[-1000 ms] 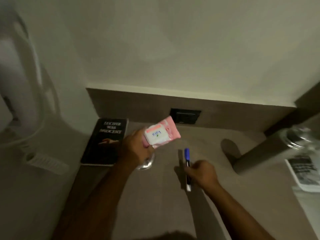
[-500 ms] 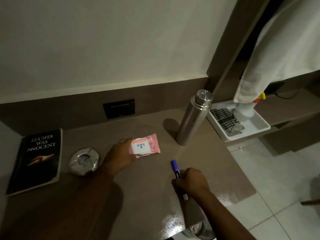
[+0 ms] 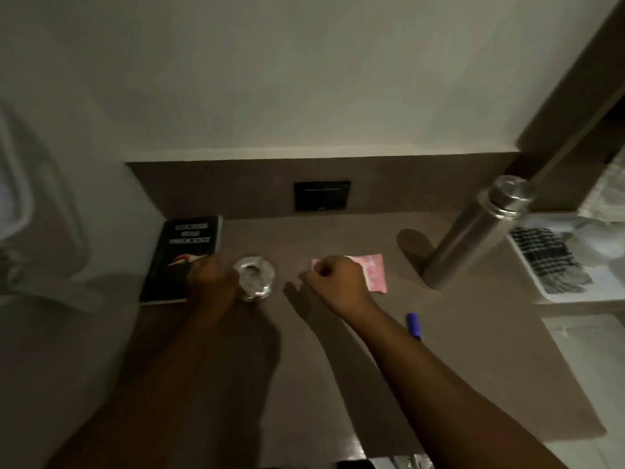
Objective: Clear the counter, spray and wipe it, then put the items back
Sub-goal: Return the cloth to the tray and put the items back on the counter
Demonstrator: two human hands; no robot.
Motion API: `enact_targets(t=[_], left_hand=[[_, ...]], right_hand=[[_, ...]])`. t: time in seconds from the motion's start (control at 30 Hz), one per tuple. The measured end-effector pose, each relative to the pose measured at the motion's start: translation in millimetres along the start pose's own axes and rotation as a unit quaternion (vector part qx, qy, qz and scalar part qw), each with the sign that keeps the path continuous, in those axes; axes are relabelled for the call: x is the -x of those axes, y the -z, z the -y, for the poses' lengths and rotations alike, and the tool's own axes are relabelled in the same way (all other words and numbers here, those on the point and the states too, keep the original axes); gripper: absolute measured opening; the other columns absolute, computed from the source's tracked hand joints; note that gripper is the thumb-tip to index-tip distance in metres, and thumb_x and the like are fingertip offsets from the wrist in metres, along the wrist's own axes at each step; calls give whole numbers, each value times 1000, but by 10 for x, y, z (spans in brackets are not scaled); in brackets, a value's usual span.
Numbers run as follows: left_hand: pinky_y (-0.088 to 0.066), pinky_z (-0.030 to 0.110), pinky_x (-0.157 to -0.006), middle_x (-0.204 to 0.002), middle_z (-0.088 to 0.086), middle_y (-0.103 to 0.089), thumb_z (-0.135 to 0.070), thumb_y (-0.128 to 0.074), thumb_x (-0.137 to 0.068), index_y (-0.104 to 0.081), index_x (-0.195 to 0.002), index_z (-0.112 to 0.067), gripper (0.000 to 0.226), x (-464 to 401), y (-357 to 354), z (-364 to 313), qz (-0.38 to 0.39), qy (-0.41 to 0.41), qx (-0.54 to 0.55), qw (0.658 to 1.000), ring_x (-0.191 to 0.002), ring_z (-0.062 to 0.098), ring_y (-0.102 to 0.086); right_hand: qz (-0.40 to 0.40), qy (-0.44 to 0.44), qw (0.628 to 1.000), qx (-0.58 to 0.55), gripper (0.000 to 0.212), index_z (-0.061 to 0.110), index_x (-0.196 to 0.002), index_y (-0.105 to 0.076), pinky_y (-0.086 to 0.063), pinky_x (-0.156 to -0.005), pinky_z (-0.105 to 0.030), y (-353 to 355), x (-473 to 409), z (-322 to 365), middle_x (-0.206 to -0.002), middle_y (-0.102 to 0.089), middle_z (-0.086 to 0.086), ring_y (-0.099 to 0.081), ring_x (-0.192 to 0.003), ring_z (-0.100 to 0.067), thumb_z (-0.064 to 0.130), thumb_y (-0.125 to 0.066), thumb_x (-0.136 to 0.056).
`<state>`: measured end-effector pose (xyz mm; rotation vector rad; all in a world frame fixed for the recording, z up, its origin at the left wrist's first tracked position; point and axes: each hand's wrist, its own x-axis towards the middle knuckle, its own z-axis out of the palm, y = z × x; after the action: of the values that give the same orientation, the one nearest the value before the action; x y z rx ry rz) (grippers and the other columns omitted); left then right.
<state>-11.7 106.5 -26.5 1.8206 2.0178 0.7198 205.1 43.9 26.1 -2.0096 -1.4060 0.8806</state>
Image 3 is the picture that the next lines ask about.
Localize person's right hand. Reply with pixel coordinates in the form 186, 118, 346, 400
298, 256, 375, 321

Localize person's left hand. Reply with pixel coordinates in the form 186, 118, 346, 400
185, 256, 241, 321

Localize clear glass ashtray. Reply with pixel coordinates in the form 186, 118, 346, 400
233, 256, 277, 303

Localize pink printed packet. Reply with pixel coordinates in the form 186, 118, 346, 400
311, 254, 388, 294

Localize person's right forearm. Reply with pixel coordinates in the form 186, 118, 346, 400
342, 294, 571, 469

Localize person's left forearm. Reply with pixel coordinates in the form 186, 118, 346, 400
44, 307, 257, 469

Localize black book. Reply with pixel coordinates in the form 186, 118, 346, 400
139, 215, 224, 305

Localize steel water bottle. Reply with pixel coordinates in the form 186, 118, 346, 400
422, 175, 537, 291

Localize black white checked cloth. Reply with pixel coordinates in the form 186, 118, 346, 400
510, 226, 594, 295

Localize white tray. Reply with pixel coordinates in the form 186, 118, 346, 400
506, 212, 625, 304

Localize white fabric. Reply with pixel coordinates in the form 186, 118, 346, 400
578, 150, 625, 225

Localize black wall socket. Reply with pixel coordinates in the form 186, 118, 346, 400
293, 180, 352, 212

